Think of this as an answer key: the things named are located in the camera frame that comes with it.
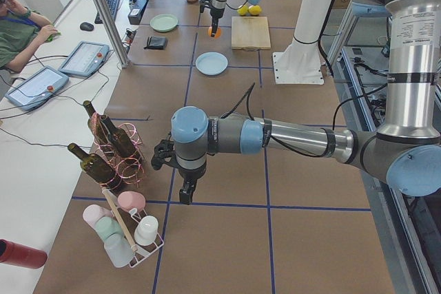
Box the orange fruit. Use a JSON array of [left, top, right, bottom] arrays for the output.
[[207, 27, 221, 39]]

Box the light blue plate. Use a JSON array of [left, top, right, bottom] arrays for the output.
[[195, 52, 228, 76]]

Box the green plate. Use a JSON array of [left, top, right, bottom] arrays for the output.
[[150, 14, 178, 32]]

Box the person's hand on desk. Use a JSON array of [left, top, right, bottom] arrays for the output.
[[38, 24, 59, 43]]

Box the left yellow lemon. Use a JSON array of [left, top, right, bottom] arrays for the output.
[[236, 4, 249, 17]]

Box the yellow lemon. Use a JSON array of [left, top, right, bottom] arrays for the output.
[[236, 4, 249, 17], [248, 5, 262, 16]]

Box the bamboo cutting board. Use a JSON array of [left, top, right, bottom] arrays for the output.
[[232, 17, 271, 50]]

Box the right yellow lemon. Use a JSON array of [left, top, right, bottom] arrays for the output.
[[248, 5, 262, 16]]

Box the white cup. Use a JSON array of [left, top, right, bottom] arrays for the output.
[[134, 216, 158, 246]]

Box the pink cup on rack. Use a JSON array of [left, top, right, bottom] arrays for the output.
[[117, 191, 146, 212]]

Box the folded grey cloth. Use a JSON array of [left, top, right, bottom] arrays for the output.
[[143, 36, 168, 50]]

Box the middle dark wine bottle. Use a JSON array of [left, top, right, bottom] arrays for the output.
[[100, 115, 142, 165]]

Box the dark wine bottle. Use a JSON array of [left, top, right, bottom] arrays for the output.
[[100, 115, 142, 165], [68, 143, 123, 193], [83, 101, 107, 145]]

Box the mint green cup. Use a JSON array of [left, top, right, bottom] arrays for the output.
[[94, 216, 123, 242]]

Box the grey blue cup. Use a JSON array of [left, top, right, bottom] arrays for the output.
[[104, 233, 134, 268]]

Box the front dark wine bottle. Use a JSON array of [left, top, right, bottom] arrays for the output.
[[68, 143, 123, 193]]

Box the pale pink cup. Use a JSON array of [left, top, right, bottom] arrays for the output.
[[82, 204, 114, 228]]

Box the black keyboard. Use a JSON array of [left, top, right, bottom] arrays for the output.
[[106, 0, 120, 20]]

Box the back dark wine bottle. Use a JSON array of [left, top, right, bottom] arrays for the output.
[[83, 101, 107, 145]]

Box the black computer mouse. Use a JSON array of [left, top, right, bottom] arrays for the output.
[[79, 22, 94, 32]]

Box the far teach pendant tablet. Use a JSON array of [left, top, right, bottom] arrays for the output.
[[59, 41, 110, 77]]

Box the teach pendant tablet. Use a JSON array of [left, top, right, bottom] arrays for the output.
[[6, 66, 69, 110], [59, 41, 110, 77]]

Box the near teach pendant tablet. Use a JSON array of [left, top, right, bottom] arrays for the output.
[[6, 66, 69, 110]]

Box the red cylinder bottle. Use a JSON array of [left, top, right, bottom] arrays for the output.
[[1, 239, 48, 269]]

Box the seated person green shirt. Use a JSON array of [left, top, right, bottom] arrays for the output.
[[1, 0, 61, 73]]

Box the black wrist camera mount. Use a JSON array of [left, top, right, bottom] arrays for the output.
[[151, 139, 178, 171]]

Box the wooden rack handle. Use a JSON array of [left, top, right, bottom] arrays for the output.
[[102, 189, 138, 253]]

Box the copper wire bottle rack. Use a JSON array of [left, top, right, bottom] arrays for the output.
[[94, 115, 144, 188]]

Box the white camera pillar base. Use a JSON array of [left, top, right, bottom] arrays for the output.
[[273, 0, 332, 85]]

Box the aluminium frame post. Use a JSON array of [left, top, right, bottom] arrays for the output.
[[93, 0, 130, 69]]

